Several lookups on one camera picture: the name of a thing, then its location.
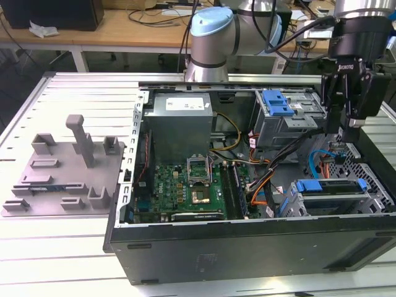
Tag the black open PC case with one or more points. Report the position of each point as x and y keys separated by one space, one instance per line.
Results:
x=235 y=256

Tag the wooden desk with clutter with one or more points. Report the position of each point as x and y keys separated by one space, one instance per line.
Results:
x=318 y=46

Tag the thin metal locking lever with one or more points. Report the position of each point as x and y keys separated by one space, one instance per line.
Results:
x=211 y=167

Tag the grey metal drive cage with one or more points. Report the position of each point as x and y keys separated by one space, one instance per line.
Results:
x=272 y=130

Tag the hard disk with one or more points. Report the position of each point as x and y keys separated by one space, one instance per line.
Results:
x=312 y=185

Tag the grey power supply unit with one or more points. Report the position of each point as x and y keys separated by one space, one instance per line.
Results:
x=179 y=130

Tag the large black box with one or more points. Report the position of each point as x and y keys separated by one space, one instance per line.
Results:
x=55 y=15

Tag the grey metal disk bay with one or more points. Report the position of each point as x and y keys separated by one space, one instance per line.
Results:
x=376 y=204

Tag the blue plastic drive latch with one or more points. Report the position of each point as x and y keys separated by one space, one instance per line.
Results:
x=275 y=103

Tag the grey parts rack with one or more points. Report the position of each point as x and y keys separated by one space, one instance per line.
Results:
x=71 y=173

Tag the white paper sheet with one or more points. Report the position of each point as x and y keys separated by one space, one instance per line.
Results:
x=299 y=15

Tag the CPU socket gold pins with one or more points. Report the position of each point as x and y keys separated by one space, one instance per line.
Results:
x=200 y=197

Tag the black RAM slot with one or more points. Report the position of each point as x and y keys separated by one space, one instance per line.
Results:
x=228 y=191

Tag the installed RAM stick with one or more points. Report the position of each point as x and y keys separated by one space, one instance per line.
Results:
x=240 y=191

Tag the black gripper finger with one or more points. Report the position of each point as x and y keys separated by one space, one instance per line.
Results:
x=332 y=119
x=376 y=96

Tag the crumpled white plastic bag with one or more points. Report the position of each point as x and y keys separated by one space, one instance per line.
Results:
x=41 y=31

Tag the black graphics card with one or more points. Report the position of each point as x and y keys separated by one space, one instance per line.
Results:
x=198 y=216

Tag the RAM stick on rack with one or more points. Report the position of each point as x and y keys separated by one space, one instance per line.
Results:
x=46 y=187

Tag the wooden desk with black box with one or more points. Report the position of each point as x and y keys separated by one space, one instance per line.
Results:
x=92 y=37

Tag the green motherboard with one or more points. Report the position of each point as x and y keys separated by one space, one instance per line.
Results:
x=167 y=188

